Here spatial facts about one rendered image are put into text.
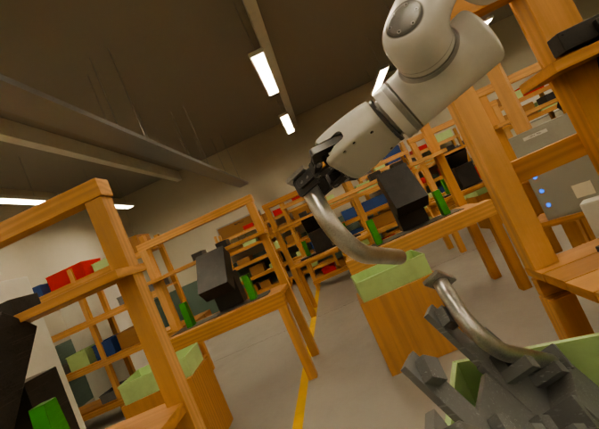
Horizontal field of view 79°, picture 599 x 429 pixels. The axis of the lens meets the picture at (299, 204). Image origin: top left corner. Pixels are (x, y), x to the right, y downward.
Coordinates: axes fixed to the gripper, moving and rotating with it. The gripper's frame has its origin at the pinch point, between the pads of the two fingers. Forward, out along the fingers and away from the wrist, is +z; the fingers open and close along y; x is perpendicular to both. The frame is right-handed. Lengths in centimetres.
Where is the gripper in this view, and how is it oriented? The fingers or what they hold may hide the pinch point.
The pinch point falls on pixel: (313, 185)
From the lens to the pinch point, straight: 59.2
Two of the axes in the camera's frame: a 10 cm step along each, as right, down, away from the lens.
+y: -6.0, -2.1, -7.7
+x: 3.9, 7.6, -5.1
